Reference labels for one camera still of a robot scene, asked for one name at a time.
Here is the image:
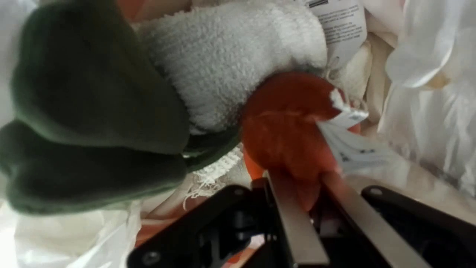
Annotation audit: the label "red radish toy green leaves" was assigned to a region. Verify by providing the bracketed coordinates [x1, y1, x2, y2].
[0, 0, 399, 217]

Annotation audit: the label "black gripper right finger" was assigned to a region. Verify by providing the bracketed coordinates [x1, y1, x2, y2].
[318, 169, 476, 268]

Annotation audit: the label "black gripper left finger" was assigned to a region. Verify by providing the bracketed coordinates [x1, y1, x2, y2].
[125, 168, 332, 268]

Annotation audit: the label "white terry towel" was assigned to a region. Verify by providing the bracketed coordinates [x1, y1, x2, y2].
[131, 0, 370, 199]

